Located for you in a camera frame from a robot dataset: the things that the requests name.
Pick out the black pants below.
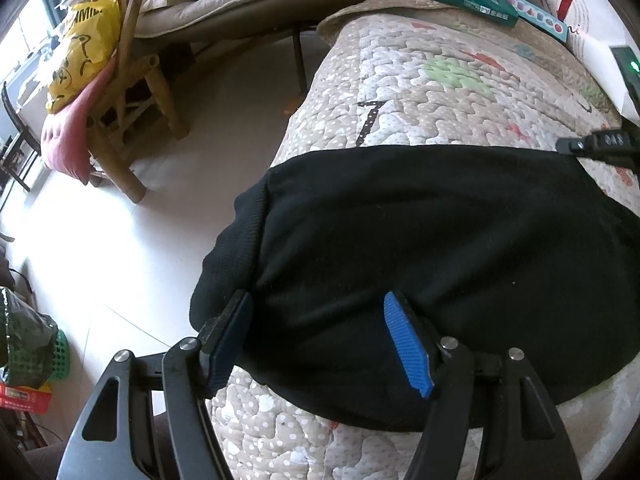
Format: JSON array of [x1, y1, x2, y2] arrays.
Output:
[[189, 145, 640, 431]]

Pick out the dark plastic bag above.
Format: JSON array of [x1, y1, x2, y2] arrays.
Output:
[[0, 287, 60, 368]]

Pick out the green plastic basket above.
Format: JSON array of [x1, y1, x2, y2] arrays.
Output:
[[0, 327, 71, 391]]

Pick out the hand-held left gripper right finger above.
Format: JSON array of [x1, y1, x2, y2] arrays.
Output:
[[383, 290, 584, 480]]

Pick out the yellow plastic bag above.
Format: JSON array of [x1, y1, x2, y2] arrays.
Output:
[[45, 0, 123, 115]]

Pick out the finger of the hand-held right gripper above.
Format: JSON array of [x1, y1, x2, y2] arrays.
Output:
[[555, 129, 640, 161]]

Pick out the pink cushion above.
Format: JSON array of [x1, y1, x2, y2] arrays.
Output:
[[40, 52, 121, 186]]

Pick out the dark metal chair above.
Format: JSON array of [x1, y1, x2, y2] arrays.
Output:
[[0, 80, 43, 193]]

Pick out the printed quilted blanket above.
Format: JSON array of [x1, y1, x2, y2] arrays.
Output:
[[206, 0, 640, 480]]

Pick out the light blue flat box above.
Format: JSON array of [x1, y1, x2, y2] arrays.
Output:
[[497, 0, 572, 43]]

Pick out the bamboo chair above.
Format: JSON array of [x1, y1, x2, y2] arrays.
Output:
[[85, 0, 190, 205]]

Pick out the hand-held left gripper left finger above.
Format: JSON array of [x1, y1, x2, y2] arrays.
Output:
[[56, 289, 255, 480]]

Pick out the red box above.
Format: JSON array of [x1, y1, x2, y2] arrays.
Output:
[[0, 382, 53, 415]]

